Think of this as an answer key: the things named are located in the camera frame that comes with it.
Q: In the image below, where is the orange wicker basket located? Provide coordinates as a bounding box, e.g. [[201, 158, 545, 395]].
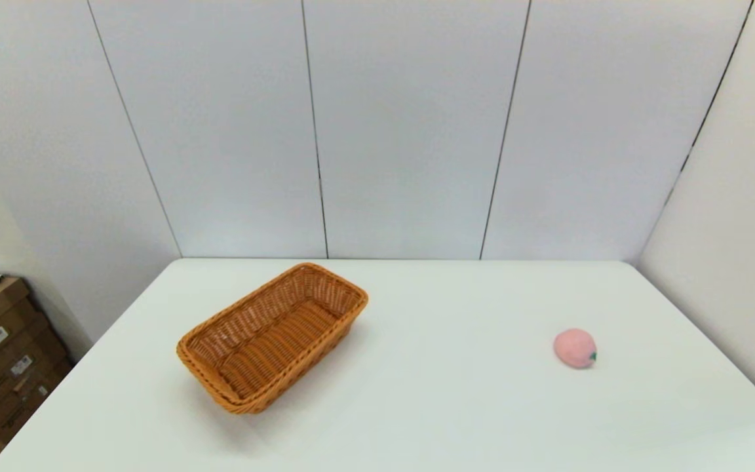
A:
[[176, 262, 370, 415]]

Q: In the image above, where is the pink plush peach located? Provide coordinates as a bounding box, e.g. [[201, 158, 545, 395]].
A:
[[553, 328, 598, 370]]

